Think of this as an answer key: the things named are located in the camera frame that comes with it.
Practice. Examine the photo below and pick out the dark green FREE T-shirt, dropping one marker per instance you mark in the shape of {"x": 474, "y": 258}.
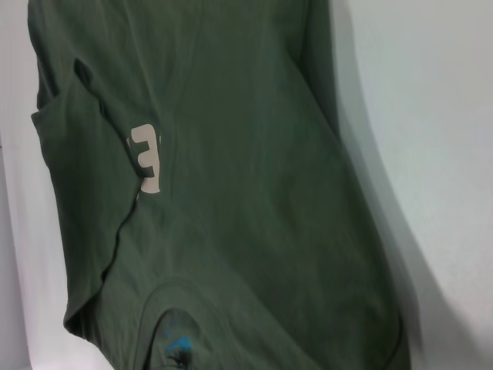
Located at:
{"x": 250, "y": 173}

